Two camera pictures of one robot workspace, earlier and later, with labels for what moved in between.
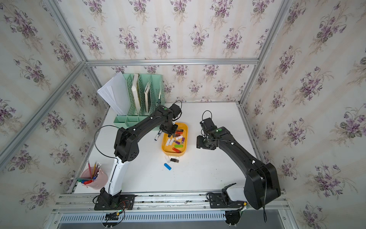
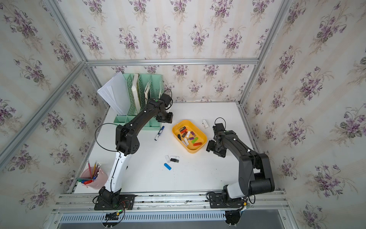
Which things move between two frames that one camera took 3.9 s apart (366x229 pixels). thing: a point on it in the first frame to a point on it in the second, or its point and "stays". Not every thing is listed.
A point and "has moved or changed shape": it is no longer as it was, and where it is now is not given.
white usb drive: x=171 y=141 to x=186 y=141
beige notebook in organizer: x=147 y=94 stays
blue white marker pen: x=158 y=135 stays
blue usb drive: x=167 y=166 stays
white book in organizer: x=136 y=93 stays
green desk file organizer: x=151 y=93 stays
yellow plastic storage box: x=177 y=145 has moved or changed shape
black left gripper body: x=169 y=129 to x=165 y=118
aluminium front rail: x=83 y=202 stays
